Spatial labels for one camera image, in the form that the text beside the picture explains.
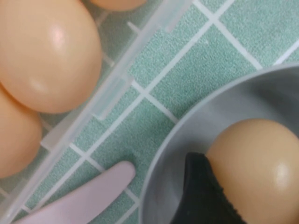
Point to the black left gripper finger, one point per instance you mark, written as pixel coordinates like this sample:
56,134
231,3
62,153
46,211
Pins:
203,196

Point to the tan plastic egg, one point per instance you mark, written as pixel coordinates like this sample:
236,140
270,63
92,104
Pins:
257,168
16,135
116,4
46,56

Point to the clear plastic egg box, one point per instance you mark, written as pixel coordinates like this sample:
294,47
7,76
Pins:
112,93

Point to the grey-blue round bowl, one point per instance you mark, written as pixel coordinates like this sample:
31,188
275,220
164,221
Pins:
187,130

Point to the green checked tablecloth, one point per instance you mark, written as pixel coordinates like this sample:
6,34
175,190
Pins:
187,58

